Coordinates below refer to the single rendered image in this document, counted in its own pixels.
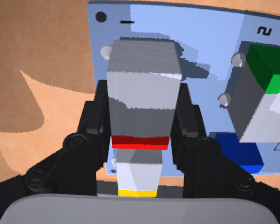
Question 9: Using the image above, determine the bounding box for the white block with blue end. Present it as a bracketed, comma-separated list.
[215, 133, 264, 177]

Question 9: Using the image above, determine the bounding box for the grey block with green end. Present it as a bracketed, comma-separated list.
[227, 44, 280, 143]

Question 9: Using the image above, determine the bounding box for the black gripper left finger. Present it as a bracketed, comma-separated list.
[0, 80, 111, 220]

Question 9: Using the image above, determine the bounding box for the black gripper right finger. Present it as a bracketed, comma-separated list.
[170, 83, 280, 224]

